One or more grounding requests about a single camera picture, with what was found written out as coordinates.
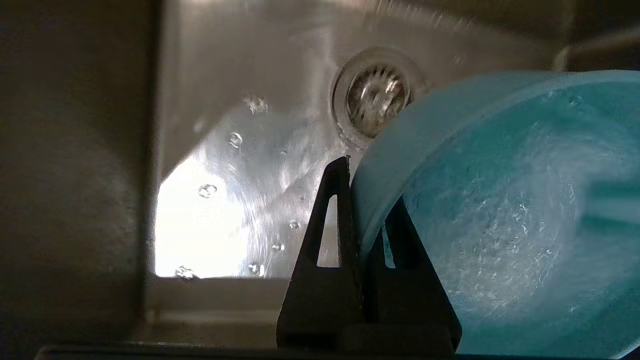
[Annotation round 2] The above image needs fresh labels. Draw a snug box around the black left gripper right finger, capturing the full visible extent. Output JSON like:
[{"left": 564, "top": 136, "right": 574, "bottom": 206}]
[{"left": 363, "top": 197, "right": 463, "bottom": 352}]

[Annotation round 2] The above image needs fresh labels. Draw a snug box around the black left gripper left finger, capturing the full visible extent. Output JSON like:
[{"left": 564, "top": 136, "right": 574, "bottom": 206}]
[{"left": 275, "top": 156, "right": 366, "bottom": 351}]

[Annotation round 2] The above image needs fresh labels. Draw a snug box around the blue plastic bowl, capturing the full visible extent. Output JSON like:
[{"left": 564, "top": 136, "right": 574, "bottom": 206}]
[{"left": 350, "top": 70, "right": 640, "bottom": 360}]

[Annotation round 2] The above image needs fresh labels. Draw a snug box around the stainless steel sink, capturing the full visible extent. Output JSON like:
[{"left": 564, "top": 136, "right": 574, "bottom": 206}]
[{"left": 0, "top": 0, "right": 640, "bottom": 346}]

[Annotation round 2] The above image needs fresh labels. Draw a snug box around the round metal drain strainer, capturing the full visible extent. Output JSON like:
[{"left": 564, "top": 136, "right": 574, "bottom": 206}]
[{"left": 330, "top": 46, "right": 427, "bottom": 150}]

